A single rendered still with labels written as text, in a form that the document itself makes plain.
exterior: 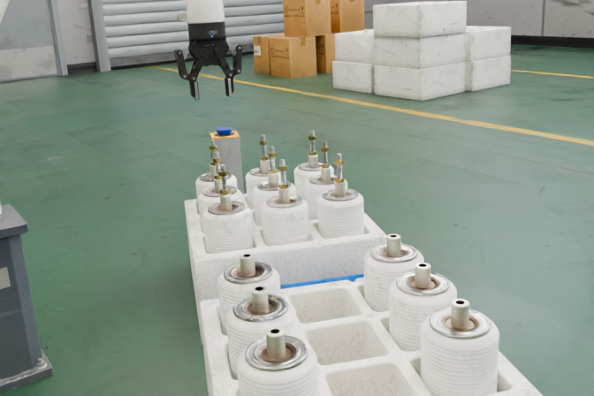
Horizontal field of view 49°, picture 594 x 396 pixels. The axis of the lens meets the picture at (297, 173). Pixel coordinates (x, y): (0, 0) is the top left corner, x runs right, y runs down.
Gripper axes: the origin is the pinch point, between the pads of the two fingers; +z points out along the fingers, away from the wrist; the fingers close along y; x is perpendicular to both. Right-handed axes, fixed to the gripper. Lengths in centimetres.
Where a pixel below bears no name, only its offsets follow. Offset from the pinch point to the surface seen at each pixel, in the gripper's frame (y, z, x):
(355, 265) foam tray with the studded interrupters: 20.6, 34.5, -23.2
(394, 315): 9, 26, -59
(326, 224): 17.0, 26.9, -17.7
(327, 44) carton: 178, 25, 337
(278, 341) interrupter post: -11, 20, -67
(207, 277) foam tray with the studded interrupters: -8.6, 32.6, -18.3
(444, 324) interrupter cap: 10, 22, -70
